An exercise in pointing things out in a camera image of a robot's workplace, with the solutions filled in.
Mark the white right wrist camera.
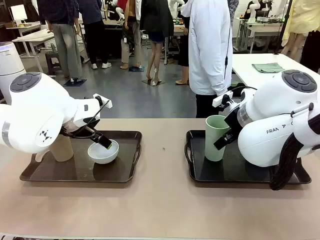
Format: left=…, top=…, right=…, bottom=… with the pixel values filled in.
left=212, top=91, right=234, bottom=108

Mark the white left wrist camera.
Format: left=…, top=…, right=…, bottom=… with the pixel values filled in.
left=92, top=93, right=112, bottom=110

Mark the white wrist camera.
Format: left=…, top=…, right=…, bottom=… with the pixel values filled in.
left=212, top=91, right=234, bottom=108
left=92, top=93, right=112, bottom=110

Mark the green cloth mat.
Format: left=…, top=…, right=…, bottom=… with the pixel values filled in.
left=251, top=62, right=285, bottom=74

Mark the white background desk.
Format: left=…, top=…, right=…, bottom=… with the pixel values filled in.
left=11, top=21, right=56, bottom=74

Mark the person in yellow top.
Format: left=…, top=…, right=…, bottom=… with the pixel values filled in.
left=281, top=0, right=320, bottom=66

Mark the tan tall cup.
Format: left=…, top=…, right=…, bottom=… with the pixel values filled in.
left=51, top=134, right=74, bottom=162

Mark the white air purifier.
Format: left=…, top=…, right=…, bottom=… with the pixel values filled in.
left=0, top=41, right=27, bottom=103

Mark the thin black camera cable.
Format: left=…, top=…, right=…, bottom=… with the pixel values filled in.
left=229, top=86, right=258, bottom=98
left=62, top=98, right=111, bottom=140

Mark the thin black left camera cable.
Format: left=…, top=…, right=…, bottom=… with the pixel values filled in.
left=62, top=98, right=111, bottom=140

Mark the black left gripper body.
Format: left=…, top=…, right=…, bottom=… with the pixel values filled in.
left=83, top=116, right=101, bottom=131

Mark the person in tan trousers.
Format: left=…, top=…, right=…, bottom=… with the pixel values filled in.
left=120, top=0, right=141, bottom=71

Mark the black plastic tray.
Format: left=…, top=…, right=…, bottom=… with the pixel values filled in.
left=184, top=129, right=312, bottom=185

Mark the person in dark clothes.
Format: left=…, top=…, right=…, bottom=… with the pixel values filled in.
left=76, top=0, right=112, bottom=70

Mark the white bowl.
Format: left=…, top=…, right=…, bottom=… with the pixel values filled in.
left=87, top=139, right=120, bottom=165

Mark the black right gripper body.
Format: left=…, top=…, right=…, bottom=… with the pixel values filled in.
left=223, top=107, right=245, bottom=138

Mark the green tall cup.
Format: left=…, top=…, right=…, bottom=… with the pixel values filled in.
left=204, top=114, right=232, bottom=162

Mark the person in plaid shirt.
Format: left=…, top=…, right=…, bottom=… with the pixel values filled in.
left=36, top=0, right=84, bottom=79

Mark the dark green stool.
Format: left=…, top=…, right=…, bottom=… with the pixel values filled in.
left=44, top=43, right=62, bottom=76

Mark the black cord on jacket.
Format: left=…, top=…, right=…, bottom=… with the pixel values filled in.
left=223, top=22, right=232, bottom=95

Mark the blue floor mat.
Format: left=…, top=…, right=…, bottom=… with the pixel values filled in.
left=62, top=78, right=87, bottom=87

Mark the white computer monitor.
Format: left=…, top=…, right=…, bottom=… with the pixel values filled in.
left=8, top=4, right=29, bottom=27

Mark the person in white jacket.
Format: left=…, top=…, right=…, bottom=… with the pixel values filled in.
left=181, top=0, right=233, bottom=119

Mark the thin black right camera cable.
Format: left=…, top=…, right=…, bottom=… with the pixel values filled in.
left=229, top=86, right=258, bottom=98

